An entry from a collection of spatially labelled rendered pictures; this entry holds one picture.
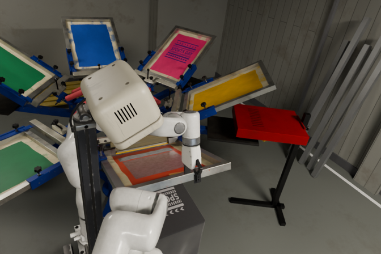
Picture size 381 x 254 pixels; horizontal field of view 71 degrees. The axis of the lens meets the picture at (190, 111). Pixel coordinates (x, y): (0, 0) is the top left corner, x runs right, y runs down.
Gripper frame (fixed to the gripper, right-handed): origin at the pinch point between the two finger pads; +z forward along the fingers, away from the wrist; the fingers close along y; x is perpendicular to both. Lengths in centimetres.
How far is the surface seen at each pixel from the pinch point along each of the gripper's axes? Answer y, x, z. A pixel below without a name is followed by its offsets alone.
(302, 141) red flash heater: -55, 134, 29
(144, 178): -27.4, -13.5, 10.7
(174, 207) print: -42, 8, 44
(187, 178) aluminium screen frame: -12.1, 3.4, 7.8
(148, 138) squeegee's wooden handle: -72, 4, 7
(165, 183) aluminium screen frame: -12.1, -7.8, 7.4
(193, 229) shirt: -28, 14, 52
